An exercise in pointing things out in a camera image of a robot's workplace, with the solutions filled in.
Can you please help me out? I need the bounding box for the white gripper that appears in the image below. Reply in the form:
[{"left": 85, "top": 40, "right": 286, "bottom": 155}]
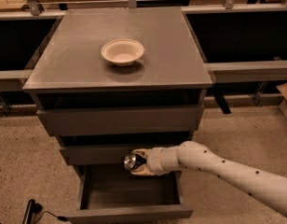
[{"left": 130, "top": 147, "right": 164, "bottom": 175}]

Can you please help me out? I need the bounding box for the grey metal railing frame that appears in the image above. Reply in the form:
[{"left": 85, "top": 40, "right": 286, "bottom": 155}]
[{"left": 0, "top": 0, "right": 287, "bottom": 113}]

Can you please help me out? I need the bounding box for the grey drawer cabinet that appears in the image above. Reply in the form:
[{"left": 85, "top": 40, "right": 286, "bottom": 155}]
[{"left": 24, "top": 7, "right": 212, "bottom": 224}]

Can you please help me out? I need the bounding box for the grey top drawer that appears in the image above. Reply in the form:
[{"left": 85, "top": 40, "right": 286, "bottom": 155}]
[{"left": 37, "top": 105, "right": 203, "bottom": 136}]

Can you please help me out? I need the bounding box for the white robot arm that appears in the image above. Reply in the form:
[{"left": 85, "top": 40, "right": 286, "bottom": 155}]
[{"left": 124, "top": 141, "right": 287, "bottom": 217}]

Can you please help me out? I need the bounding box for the blue pepsi can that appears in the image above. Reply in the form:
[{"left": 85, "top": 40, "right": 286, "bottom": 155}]
[{"left": 123, "top": 153, "right": 146, "bottom": 170}]

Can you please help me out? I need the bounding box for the black device on floor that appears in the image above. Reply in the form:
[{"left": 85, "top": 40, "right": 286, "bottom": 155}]
[{"left": 22, "top": 199, "right": 42, "bottom": 224}]

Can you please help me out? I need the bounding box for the grey open bottom drawer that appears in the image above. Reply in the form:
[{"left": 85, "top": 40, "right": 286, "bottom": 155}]
[{"left": 67, "top": 164, "right": 193, "bottom": 224}]

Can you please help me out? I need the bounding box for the grey middle drawer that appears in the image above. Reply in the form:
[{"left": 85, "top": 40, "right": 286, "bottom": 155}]
[{"left": 59, "top": 141, "right": 193, "bottom": 166}]

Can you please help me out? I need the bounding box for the black cable on floor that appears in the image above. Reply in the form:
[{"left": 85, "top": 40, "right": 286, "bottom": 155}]
[{"left": 33, "top": 210, "right": 69, "bottom": 224}]

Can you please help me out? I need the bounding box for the white paper bowl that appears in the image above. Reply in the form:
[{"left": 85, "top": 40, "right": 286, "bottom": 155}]
[{"left": 101, "top": 39, "right": 144, "bottom": 66}]

